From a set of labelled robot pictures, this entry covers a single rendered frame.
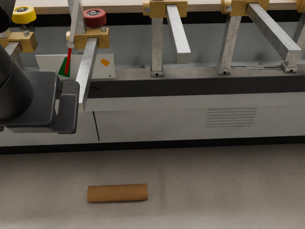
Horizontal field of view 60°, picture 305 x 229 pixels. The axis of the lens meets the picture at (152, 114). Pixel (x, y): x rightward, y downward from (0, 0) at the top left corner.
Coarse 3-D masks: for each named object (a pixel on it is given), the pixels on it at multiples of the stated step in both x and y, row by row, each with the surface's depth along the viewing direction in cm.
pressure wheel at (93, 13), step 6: (84, 12) 89; (90, 12) 89; (96, 12) 90; (102, 12) 89; (90, 18) 86; (96, 18) 86; (102, 18) 87; (90, 24) 87; (96, 24) 87; (102, 24) 88
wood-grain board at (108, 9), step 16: (16, 0) 99; (32, 0) 99; (48, 0) 99; (64, 0) 99; (96, 0) 99; (112, 0) 99; (128, 0) 99; (192, 0) 99; (208, 0) 99; (272, 0) 99; (288, 0) 99
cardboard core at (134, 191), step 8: (128, 184) 136; (136, 184) 136; (144, 184) 135; (88, 192) 132; (96, 192) 132; (104, 192) 132; (112, 192) 132; (120, 192) 132; (128, 192) 132; (136, 192) 132; (144, 192) 132; (88, 200) 132; (96, 200) 132; (104, 200) 133; (112, 200) 133; (120, 200) 134; (128, 200) 135
